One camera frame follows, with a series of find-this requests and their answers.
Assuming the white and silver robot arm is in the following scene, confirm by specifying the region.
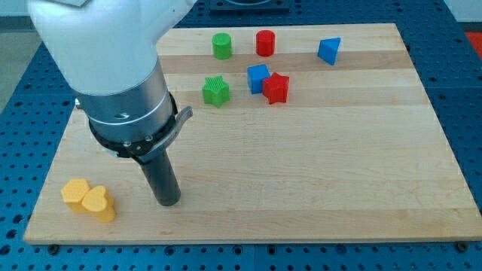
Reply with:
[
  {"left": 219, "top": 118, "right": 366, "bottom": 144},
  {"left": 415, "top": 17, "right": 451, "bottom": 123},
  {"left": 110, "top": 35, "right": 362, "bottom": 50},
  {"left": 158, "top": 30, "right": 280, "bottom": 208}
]
[{"left": 27, "top": 0, "right": 196, "bottom": 157}]

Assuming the blue triangle block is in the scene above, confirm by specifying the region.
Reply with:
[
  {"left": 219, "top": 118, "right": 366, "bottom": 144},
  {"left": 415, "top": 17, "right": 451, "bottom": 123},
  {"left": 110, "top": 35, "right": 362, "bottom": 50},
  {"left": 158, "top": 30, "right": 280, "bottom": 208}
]
[{"left": 317, "top": 37, "right": 341, "bottom": 65}]

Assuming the green star block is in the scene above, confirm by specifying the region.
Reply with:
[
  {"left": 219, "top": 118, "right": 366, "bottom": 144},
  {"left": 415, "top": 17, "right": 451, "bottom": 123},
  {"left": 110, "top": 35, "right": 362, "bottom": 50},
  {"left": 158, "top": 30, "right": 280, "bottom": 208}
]
[{"left": 202, "top": 76, "right": 230, "bottom": 108}]

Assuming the wooden board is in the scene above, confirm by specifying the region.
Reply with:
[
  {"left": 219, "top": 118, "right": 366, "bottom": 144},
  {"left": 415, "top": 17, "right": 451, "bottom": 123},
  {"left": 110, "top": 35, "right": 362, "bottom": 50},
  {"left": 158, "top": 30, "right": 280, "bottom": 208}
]
[{"left": 24, "top": 23, "right": 481, "bottom": 245}]

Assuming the red star block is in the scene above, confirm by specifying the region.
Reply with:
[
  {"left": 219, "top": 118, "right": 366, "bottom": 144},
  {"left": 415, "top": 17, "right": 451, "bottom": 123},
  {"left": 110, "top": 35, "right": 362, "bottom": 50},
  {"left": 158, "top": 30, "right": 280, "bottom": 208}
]
[{"left": 262, "top": 72, "right": 290, "bottom": 105}]

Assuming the blue cube block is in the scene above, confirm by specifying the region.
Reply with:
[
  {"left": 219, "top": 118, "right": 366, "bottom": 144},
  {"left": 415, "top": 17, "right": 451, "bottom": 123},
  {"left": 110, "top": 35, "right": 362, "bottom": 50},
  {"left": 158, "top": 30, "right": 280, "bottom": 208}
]
[{"left": 247, "top": 64, "right": 270, "bottom": 94}]

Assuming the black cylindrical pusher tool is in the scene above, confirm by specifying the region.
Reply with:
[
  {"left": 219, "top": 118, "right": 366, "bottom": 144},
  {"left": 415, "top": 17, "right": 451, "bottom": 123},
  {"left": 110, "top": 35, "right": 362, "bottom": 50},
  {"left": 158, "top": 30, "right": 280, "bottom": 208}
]
[{"left": 133, "top": 106, "right": 193, "bottom": 206}]

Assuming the green cylinder block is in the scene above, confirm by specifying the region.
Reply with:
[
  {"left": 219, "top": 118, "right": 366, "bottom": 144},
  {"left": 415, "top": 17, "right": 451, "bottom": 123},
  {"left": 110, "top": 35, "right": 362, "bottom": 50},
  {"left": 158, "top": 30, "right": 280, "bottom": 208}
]
[{"left": 212, "top": 32, "right": 232, "bottom": 60}]

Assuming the red cylinder block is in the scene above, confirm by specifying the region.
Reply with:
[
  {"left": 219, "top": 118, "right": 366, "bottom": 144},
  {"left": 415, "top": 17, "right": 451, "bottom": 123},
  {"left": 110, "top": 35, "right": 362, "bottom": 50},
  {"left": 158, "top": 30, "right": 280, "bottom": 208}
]
[{"left": 255, "top": 29, "right": 276, "bottom": 56}]

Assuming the yellow heart block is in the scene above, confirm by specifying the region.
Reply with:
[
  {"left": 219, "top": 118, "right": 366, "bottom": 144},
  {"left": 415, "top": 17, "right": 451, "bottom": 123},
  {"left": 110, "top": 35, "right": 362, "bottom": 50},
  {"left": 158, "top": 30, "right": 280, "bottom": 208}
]
[{"left": 82, "top": 185, "right": 116, "bottom": 223}]

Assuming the yellow hexagon block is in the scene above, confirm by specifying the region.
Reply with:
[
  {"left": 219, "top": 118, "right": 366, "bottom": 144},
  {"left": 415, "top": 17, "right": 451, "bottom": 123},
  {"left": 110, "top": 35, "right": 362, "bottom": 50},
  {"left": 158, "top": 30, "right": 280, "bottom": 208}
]
[{"left": 60, "top": 178, "right": 90, "bottom": 214}]

